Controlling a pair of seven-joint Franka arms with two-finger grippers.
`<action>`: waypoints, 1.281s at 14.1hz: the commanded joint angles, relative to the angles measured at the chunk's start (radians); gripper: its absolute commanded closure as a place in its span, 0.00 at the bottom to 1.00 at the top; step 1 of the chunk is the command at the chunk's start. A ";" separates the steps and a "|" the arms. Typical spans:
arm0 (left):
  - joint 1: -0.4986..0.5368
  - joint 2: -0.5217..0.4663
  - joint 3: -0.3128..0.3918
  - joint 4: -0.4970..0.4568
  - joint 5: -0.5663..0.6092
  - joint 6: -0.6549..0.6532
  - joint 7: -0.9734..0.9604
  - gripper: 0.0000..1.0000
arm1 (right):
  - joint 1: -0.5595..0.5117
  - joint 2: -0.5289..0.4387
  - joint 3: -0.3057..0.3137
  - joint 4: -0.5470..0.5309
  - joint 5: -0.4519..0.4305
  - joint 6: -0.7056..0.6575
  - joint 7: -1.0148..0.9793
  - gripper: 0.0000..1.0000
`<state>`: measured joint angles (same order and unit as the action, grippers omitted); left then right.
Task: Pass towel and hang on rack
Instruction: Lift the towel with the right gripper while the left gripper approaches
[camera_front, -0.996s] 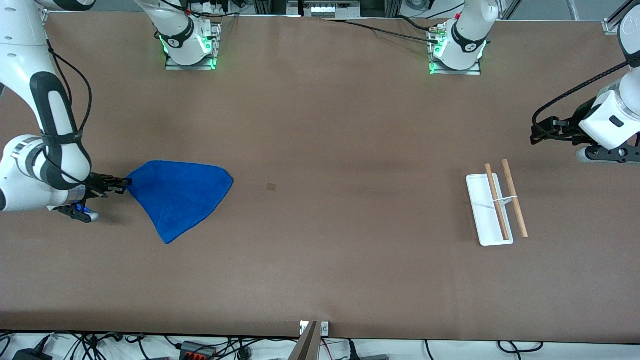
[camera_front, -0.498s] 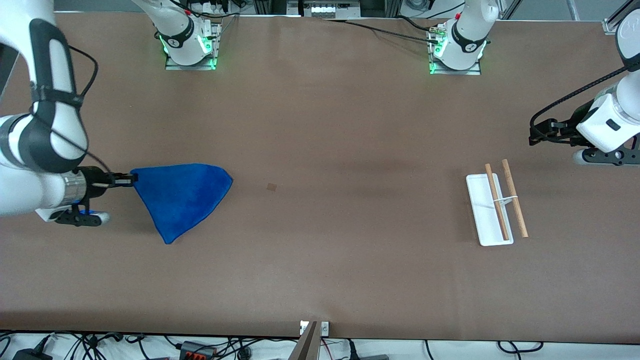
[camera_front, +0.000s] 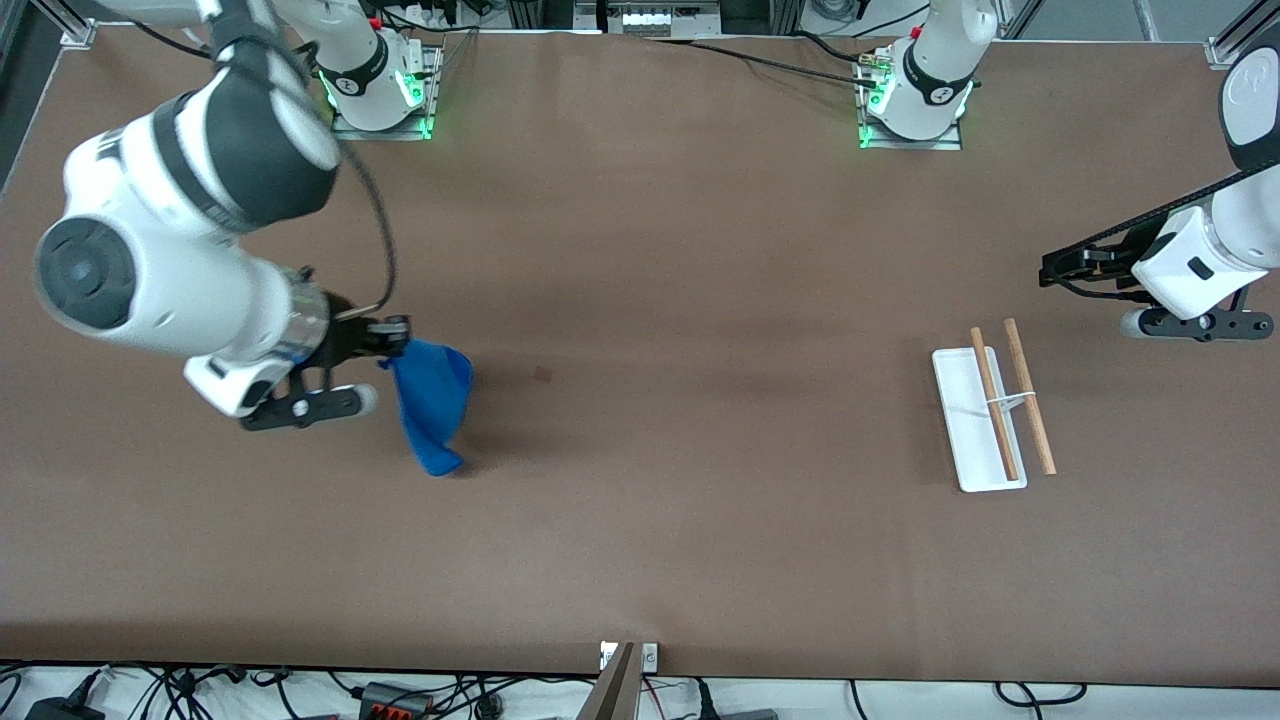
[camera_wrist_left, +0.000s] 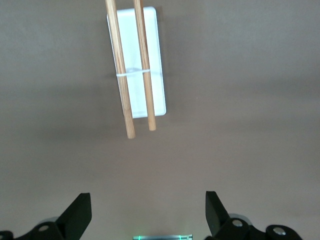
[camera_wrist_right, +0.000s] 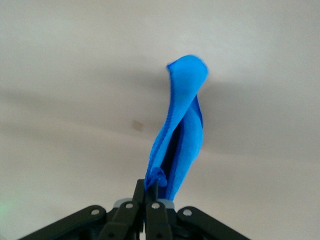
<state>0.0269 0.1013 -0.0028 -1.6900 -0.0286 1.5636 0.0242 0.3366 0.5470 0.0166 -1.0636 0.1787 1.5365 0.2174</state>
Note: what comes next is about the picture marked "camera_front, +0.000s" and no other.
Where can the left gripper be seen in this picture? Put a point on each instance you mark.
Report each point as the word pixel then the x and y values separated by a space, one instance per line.
pixel 1112 258

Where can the black power adapter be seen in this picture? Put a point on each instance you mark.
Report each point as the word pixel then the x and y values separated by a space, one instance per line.
pixel 65 710

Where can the grey camera pole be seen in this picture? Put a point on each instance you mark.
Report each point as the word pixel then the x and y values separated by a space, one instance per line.
pixel 615 690

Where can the black box orange connectors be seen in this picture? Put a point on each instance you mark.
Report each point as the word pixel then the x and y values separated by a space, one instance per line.
pixel 395 702

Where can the white rack support bracket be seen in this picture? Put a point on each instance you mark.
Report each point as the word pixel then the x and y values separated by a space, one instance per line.
pixel 1010 400

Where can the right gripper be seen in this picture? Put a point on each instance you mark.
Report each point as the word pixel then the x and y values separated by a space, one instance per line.
pixel 349 343

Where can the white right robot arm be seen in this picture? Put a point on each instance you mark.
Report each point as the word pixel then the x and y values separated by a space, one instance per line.
pixel 150 260

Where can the aluminium corner bracket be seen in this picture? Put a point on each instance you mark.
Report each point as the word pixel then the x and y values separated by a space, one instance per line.
pixel 75 35
pixel 1225 50

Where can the white rack base tray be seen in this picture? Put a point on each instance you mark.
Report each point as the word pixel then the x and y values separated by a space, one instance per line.
pixel 960 400

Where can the aluminium frame post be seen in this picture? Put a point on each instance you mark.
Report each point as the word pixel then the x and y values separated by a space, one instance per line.
pixel 1020 18
pixel 790 15

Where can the blue microfibre towel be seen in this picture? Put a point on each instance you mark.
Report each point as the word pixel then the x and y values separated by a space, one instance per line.
pixel 435 400

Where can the silver camera bracket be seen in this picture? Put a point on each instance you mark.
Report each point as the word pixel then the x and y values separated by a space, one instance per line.
pixel 650 657

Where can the white power strip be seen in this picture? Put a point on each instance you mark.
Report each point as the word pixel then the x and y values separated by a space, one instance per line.
pixel 660 20

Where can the wooden rack rod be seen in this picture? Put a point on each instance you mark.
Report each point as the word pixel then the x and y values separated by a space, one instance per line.
pixel 985 370
pixel 1020 360

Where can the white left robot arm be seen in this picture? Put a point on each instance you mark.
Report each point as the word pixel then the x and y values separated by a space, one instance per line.
pixel 935 70

